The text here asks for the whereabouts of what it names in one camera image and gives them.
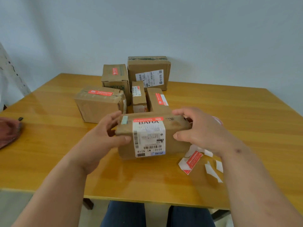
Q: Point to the person's right hand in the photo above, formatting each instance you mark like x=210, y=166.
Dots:
x=208, y=133

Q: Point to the person's left hand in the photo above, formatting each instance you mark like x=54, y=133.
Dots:
x=94, y=146

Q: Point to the person's left thumb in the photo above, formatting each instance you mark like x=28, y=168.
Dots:
x=118, y=141

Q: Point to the person's right thumb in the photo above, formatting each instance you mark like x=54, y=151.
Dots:
x=184, y=136

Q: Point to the cardboard box with white label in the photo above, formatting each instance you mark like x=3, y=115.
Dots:
x=172, y=130

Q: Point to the person's right forearm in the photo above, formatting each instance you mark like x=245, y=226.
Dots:
x=255, y=191

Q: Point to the person's left forearm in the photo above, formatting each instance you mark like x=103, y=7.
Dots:
x=52, y=198

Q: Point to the white paper scrap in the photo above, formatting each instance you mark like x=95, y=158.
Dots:
x=219, y=165
x=211, y=171
x=193, y=150

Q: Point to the torn red and white label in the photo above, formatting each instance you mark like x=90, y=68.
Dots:
x=191, y=161

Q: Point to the wide cardboard box, red sticker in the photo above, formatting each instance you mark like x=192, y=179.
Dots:
x=99, y=108

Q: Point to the small narrow cardboard box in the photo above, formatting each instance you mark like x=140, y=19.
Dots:
x=139, y=101

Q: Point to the long cardboard box, red label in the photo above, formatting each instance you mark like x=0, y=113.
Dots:
x=153, y=103

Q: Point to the upright cardboard box, red sticker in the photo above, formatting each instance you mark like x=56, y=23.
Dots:
x=117, y=75

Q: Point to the dark table leg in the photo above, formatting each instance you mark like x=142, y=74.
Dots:
x=88, y=204

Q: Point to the person's left leg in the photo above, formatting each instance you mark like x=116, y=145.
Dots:
x=124, y=215

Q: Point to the person's leg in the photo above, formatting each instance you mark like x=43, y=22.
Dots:
x=189, y=217
x=124, y=215

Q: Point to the large cardboard box, green tape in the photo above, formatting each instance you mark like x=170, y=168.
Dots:
x=146, y=66

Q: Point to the person's right leg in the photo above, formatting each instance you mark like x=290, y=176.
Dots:
x=189, y=217

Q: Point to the reddish brown cloth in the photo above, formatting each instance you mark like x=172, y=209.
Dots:
x=8, y=132

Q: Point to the white peeling slanted post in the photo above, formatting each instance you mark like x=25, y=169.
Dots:
x=10, y=73

